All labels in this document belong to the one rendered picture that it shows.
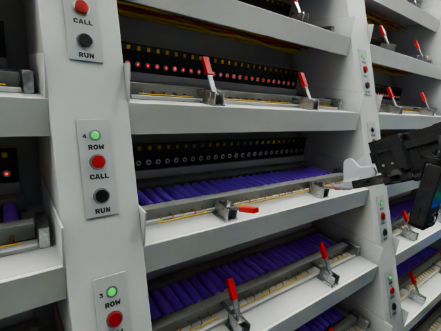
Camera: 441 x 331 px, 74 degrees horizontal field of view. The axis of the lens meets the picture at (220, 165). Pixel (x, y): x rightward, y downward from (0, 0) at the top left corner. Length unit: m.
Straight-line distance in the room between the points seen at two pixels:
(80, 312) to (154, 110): 0.27
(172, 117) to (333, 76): 0.56
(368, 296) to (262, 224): 0.47
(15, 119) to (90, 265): 0.19
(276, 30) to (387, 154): 0.33
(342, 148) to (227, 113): 0.44
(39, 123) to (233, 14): 0.38
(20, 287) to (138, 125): 0.24
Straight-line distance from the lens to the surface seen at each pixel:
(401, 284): 1.18
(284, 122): 0.62
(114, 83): 0.43
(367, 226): 0.87
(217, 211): 0.52
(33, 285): 0.41
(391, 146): 0.59
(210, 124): 0.49
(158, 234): 0.45
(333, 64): 0.90
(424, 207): 0.58
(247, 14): 0.62
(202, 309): 0.57
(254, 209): 0.45
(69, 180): 0.39
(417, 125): 1.20
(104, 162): 0.40
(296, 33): 0.72
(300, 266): 0.73
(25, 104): 0.40
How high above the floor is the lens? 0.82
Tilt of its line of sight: 1 degrees up
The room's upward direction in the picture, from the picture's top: 6 degrees counter-clockwise
